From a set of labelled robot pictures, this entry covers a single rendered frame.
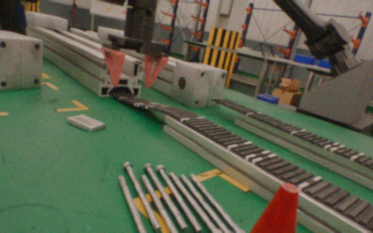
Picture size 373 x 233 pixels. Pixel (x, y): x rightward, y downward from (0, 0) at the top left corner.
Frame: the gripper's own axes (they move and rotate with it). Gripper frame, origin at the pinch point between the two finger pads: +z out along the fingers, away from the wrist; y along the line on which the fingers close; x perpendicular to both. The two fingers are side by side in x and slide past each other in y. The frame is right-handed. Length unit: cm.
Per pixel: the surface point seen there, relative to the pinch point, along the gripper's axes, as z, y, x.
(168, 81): 0.8, -14.7, -6.9
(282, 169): 1.0, -0.2, 36.4
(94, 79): 1.4, 5.1, -7.5
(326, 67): -4, -296, -86
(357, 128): 5, -61, 26
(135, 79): 0.2, -3.1, -4.4
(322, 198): 1.0, 1.2, 41.7
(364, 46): -60, -752, -206
